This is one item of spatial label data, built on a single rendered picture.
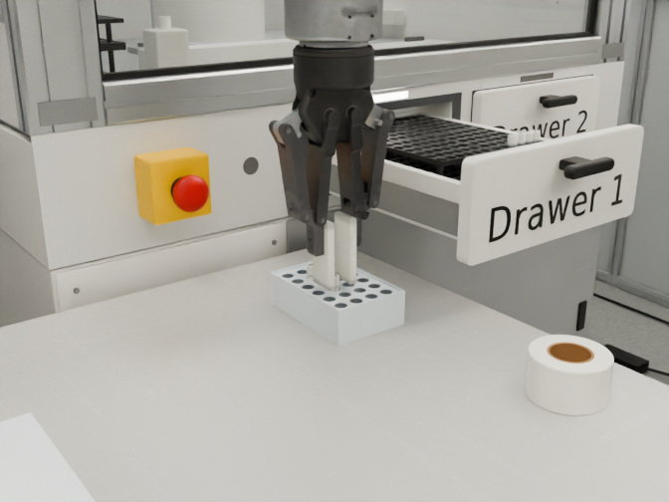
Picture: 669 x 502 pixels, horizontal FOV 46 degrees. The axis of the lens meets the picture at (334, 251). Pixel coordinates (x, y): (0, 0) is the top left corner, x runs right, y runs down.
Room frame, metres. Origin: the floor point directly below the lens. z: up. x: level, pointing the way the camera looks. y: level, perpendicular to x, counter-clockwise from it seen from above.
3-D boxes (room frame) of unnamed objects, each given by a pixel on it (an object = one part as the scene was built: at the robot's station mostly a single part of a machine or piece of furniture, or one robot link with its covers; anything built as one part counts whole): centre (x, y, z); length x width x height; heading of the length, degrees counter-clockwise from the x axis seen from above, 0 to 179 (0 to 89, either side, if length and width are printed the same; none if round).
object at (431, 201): (1.01, -0.12, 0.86); 0.40 x 0.26 x 0.06; 38
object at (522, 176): (0.84, -0.24, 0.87); 0.29 x 0.02 x 0.11; 128
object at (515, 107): (1.26, -0.32, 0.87); 0.29 x 0.02 x 0.11; 128
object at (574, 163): (0.82, -0.26, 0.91); 0.07 x 0.04 x 0.01; 128
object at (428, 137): (1.00, -0.12, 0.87); 0.22 x 0.18 x 0.06; 38
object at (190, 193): (0.82, 0.16, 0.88); 0.04 x 0.03 x 0.04; 128
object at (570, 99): (1.23, -0.34, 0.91); 0.07 x 0.04 x 0.01; 128
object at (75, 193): (1.47, 0.19, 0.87); 1.02 x 0.95 x 0.14; 128
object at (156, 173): (0.85, 0.18, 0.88); 0.07 x 0.05 x 0.07; 128
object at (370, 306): (0.76, 0.00, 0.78); 0.12 x 0.08 x 0.04; 36
